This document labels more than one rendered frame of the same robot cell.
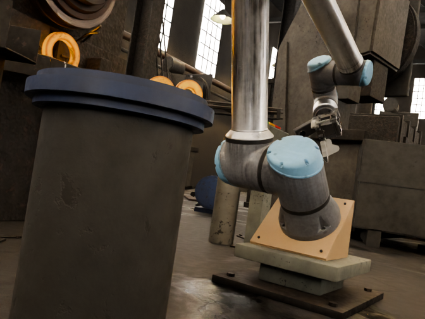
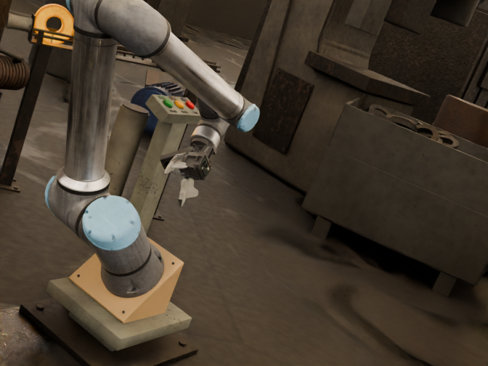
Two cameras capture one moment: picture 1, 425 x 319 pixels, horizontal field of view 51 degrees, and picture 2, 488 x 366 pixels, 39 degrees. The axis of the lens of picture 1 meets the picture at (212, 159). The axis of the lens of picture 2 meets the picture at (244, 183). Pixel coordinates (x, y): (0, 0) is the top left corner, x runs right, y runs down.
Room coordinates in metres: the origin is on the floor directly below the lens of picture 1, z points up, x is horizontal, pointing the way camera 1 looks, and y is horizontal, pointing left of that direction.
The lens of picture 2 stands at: (-0.52, -0.37, 1.11)
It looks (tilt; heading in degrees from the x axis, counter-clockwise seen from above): 15 degrees down; 355
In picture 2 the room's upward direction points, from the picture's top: 22 degrees clockwise
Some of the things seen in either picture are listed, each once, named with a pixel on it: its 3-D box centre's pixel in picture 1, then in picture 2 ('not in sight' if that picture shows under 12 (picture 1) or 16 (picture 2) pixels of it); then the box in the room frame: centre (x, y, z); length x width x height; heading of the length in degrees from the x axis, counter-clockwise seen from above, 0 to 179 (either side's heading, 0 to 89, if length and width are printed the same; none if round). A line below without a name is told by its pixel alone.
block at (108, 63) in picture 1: (95, 83); not in sight; (2.14, 0.61, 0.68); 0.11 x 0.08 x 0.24; 59
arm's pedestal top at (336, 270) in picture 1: (304, 257); (120, 304); (1.39, -0.33, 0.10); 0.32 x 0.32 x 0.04; 55
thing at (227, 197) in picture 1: (228, 190); (115, 166); (2.18, -0.10, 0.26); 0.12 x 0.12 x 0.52
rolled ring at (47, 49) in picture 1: (61, 53); not in sight; (1.93, 0.72, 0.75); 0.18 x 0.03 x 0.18; 149
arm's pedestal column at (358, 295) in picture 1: (301, 277); (114, 321); (1.39, -0.33, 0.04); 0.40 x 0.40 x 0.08; 55
